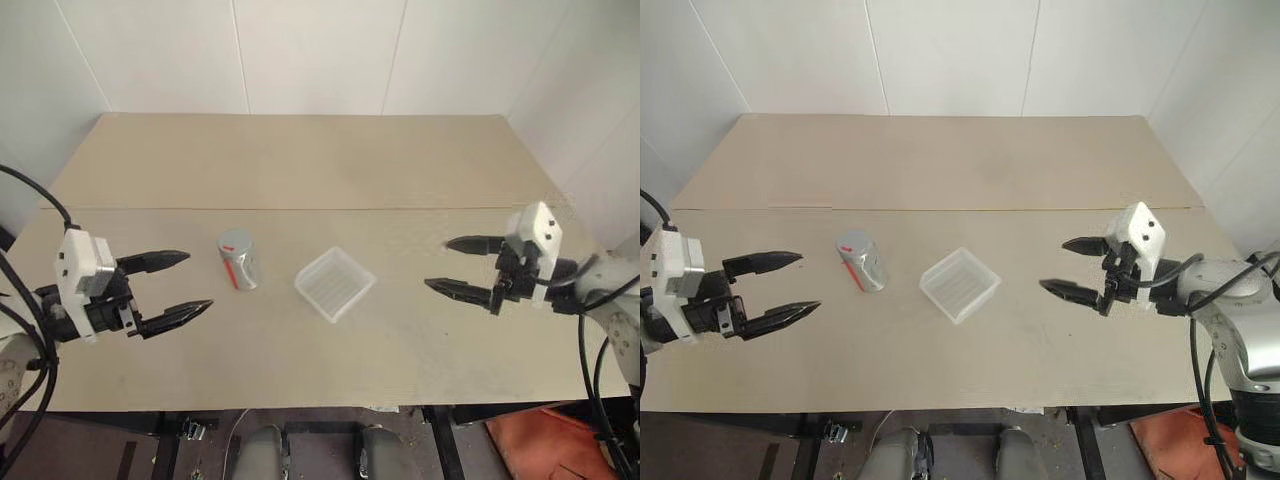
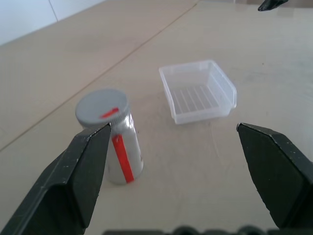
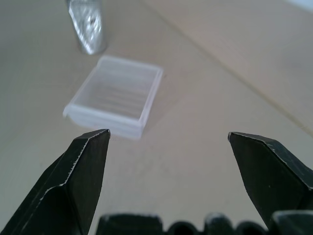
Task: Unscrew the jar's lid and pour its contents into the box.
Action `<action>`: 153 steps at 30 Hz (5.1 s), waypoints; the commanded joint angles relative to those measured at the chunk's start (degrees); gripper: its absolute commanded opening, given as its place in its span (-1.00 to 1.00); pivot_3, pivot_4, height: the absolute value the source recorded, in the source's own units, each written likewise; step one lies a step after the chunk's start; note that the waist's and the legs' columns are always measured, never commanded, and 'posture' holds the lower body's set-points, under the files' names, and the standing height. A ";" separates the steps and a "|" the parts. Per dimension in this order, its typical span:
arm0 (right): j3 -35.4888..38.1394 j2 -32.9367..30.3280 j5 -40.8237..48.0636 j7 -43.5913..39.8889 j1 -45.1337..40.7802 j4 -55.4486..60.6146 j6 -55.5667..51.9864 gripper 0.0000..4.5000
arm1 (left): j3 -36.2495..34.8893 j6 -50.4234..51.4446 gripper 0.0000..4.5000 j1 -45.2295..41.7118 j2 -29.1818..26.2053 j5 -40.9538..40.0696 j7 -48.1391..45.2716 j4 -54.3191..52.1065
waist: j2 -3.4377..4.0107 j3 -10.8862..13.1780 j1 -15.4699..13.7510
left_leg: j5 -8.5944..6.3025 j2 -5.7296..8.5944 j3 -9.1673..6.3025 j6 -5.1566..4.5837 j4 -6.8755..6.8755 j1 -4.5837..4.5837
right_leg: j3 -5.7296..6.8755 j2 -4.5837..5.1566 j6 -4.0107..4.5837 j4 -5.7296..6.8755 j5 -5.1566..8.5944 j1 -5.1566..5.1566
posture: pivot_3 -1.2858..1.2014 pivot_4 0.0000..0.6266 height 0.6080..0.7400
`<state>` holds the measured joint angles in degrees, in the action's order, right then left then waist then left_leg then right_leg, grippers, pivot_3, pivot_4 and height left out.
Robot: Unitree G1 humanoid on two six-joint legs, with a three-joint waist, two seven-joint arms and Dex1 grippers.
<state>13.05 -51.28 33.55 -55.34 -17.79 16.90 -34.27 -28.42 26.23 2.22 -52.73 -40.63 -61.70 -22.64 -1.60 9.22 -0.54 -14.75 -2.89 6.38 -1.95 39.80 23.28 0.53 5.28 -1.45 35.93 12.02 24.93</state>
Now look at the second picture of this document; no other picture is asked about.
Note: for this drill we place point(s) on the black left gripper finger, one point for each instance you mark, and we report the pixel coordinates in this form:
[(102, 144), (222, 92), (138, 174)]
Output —
[(66, 176), (276, 171)]

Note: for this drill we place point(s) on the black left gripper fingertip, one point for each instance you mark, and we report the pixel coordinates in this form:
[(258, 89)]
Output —
[(269, 5)]

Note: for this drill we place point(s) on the silver bottle with grey cap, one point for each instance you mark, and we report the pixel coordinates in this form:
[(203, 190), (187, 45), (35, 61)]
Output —
[(127, 151)]

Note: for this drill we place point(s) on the grey bottle cap red mark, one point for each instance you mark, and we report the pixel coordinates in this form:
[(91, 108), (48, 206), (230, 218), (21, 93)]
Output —
[(101, 107)]

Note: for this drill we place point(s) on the clear plastic bin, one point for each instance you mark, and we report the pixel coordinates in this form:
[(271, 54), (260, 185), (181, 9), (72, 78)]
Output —
[(195, 93)]

